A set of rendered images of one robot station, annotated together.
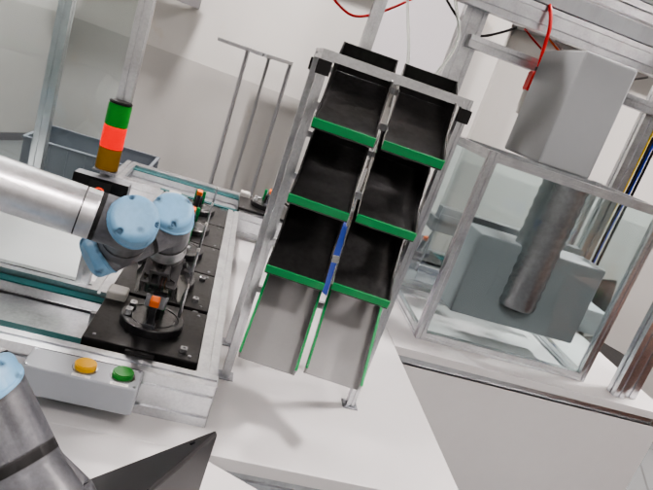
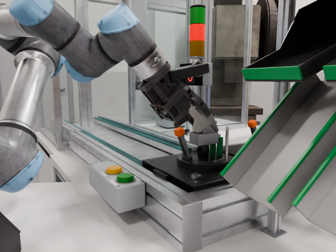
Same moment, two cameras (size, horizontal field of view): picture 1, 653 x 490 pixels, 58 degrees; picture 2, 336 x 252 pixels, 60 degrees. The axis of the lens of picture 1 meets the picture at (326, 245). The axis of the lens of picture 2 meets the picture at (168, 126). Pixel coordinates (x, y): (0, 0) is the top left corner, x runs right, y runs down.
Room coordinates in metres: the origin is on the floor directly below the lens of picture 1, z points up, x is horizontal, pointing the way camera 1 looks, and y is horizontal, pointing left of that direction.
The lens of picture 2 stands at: (0.87, -0.35, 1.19)
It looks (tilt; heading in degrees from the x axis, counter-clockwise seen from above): 9 degrees down; 70
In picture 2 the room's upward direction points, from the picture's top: straight up
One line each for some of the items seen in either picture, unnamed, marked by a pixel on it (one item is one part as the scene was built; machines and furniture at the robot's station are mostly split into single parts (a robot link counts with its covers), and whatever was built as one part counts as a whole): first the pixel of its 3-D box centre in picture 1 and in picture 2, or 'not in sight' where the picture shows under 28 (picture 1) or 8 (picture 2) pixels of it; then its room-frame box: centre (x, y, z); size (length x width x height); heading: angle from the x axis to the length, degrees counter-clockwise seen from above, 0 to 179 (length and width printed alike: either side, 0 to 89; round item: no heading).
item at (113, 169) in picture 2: (85, 367); (114, 171); (0.98, 0.36, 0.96); 0.04 x 0.04 x 0.02
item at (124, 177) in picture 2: (122, 375); (125, 179); (1.00, 0.29, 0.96); 0.04 x 0.04 x 0.02
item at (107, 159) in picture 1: (108, 157); (197, 49); (1.29, 0.53, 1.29); 0.05 x 0.05 x 0.05
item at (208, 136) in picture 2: (160, 287); (207, 129); (1.22, 0.32, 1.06); 0.08 x 0.04 x 0.07; 9
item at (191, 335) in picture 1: (150, 328); (203, 167); (1.21, 0.32, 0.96); 0.24 x 0.24 x 0.02; 12
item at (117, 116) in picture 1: (118, 115); (197, 16); (1.29, 0.53, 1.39); 0.05 x 0.05 x 0.05
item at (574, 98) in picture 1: (542, 181); not in sight; (2.18, -0.66, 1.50); 0.38 x 0.21 x 0.88; 12
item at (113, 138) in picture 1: (113, 136); (197, 33); (1.29, 0.53, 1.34); 0.05 x 0.05 x 0.05
